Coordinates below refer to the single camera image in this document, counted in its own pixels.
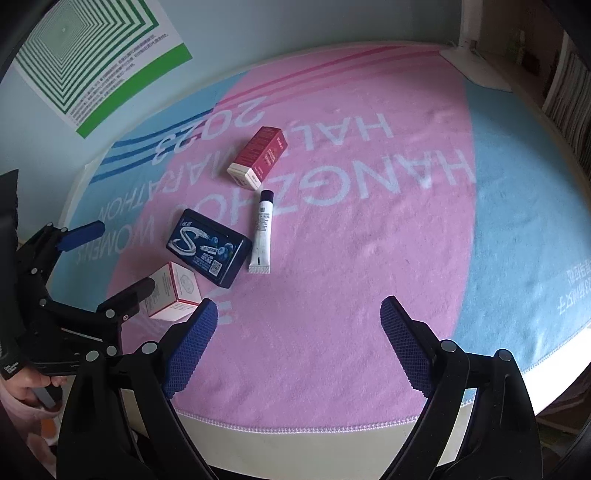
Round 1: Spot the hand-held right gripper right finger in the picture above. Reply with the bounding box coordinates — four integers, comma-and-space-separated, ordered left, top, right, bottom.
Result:
380, 296, 543, 480

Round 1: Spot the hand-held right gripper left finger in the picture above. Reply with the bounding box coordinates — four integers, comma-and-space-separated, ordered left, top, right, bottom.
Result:
56, 298, 219, 480

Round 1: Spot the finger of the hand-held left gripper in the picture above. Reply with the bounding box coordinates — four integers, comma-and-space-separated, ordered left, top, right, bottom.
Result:
95, 277, 156, 343
18, 220, 106, 278

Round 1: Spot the small white red-trimmed box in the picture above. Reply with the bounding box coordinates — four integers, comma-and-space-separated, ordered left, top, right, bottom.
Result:
141, 261, 202, 322

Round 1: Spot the dark blue gum box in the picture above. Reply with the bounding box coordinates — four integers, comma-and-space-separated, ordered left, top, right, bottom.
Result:
166, 209, 253, 289

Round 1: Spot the white cream tube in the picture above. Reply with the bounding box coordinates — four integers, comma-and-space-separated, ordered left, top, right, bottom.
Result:
248, 189, 276, 275

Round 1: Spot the dark red small box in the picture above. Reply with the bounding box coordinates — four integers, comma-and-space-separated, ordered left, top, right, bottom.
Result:
226, 126, 289, 191

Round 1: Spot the person's left hand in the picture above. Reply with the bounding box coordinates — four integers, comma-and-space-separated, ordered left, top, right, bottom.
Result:
7, 372, 65, 404

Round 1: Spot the pink and blue printed towel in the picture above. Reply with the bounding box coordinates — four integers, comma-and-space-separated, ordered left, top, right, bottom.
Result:
60, 44, 591, 432

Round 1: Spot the white desk lamp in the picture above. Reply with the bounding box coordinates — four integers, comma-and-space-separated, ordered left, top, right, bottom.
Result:
438, 0, 513, 93

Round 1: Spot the row of thin books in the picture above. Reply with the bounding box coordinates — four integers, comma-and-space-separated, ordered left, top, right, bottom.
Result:
547, 51, 591, 158

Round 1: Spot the wooden bookshelf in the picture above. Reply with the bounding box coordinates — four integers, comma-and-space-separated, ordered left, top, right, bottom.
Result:
508, 0, 591, 162

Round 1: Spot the green striped wall poster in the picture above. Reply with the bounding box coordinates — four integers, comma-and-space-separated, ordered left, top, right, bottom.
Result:
11, 0, 194, 138

